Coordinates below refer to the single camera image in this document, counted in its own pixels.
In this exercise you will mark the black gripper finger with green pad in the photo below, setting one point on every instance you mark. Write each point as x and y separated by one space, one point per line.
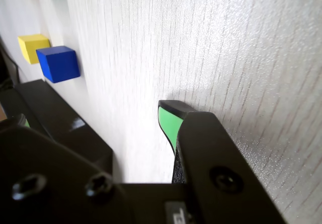
50 178
213 153

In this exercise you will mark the blue wooden cube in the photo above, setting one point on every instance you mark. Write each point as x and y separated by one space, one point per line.
59 65

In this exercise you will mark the yellow wooden cube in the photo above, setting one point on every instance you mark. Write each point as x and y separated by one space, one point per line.
31 50

